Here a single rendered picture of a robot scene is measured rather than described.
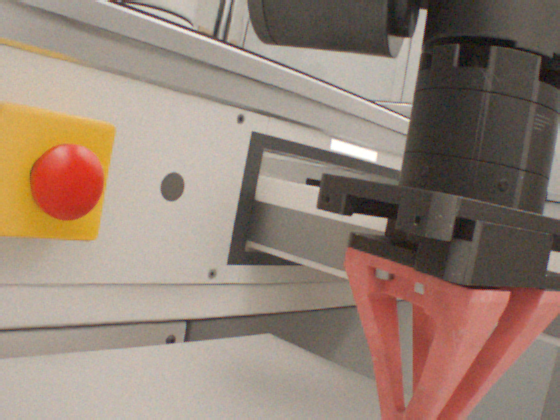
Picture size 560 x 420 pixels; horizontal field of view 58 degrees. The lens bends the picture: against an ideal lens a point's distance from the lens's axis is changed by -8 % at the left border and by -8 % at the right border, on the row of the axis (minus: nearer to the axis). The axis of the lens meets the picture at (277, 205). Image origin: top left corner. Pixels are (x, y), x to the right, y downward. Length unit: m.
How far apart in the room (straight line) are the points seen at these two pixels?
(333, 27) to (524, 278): 0.12
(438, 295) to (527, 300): 0.04
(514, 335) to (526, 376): 2.06
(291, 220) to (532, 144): 0.27
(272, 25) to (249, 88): 0.22
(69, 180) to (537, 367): 2.09
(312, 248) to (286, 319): 0.15
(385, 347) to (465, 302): 0.05
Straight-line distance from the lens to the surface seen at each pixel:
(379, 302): 0.22
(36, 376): 0.34
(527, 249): 0.19
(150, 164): 0.39
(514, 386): 2.29
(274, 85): 0.47
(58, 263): 0.37
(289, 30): 0.23
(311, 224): 0.42
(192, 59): 0.42
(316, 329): 0.60
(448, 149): 0.19
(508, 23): 0.20
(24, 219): 0.31
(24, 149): 0.30
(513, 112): 0.19
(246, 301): 0.50
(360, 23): 0.21
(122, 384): 0.34
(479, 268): 0.17
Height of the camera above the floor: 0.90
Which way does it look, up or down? 3 degrees down
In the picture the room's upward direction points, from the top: 11 degrees clockwise
